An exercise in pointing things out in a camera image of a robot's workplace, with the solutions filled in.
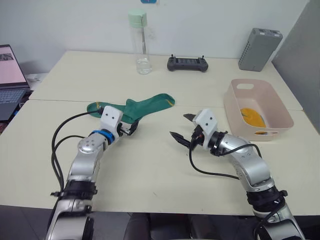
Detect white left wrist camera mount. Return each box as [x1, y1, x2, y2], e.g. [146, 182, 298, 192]
[99, 105, 124, 137]

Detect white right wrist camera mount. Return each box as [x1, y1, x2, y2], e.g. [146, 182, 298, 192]
[194, 108, 219, 151]

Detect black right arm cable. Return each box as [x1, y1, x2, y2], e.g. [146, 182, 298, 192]
[187, 143, 263, 181]

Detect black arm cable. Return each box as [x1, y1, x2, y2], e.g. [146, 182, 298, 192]
[187, 143, 263, 181]
[51, 106, 105, 193]
[50, 134, 87, 193]

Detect grey partition panel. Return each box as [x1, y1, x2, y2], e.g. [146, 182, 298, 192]
[270, 0, 320, 114]

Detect dark grey remote controller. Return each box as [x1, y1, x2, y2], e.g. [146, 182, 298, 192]
[166, 54, 210, 73]

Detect green sock with yellow toe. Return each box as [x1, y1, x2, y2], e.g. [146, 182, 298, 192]
[86, 100, 129, 119]
[120, 93, 176, 124]

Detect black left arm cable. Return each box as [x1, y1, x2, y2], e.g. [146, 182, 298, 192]
[51, 106, 105, 193]
[50, 134, 87, 193]

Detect papers beside laptop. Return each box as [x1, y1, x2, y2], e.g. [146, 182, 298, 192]
[24, 72, 48, 91]

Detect grey perforated box device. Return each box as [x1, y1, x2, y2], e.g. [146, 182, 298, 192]
[237, 27, 284, 72]

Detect open laptop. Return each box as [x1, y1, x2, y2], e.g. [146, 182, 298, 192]
[0, 44, 31, 122]

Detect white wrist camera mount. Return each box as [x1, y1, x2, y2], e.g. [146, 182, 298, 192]
[99, 105, 124, 137]
[194, 108, 219, 151]

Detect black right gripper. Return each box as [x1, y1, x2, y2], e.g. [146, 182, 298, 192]
[169, 113, 205, 151]

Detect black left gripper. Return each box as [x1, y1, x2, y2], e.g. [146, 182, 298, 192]
[117, 120, 140, 137]

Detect pink plastic container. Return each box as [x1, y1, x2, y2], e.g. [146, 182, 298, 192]
[223, 78, 294, 143]

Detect clear bottle with green lid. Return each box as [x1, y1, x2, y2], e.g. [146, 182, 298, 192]
[127, 8, 153, 75]

